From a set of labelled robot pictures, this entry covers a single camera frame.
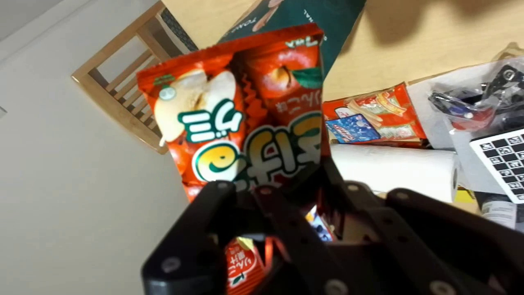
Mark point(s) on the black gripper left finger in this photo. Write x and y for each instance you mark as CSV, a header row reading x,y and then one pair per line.
x,y
192,257

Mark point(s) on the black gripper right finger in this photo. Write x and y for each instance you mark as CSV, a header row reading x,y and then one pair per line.
x,y
338,237

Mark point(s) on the red apple snack wrapper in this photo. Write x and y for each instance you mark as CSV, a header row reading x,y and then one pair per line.
x,y
244,111

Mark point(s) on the red blue snack packet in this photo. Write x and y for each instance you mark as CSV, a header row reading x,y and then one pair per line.
x,y
383,116

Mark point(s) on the laptop keyboard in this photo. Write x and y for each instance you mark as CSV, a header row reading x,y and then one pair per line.
x,y
503,157

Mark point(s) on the wooden chair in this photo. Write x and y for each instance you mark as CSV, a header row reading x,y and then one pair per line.
x,y
108,77

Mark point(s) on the clear bag of black cables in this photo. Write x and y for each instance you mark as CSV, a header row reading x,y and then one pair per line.
x,y
495,103

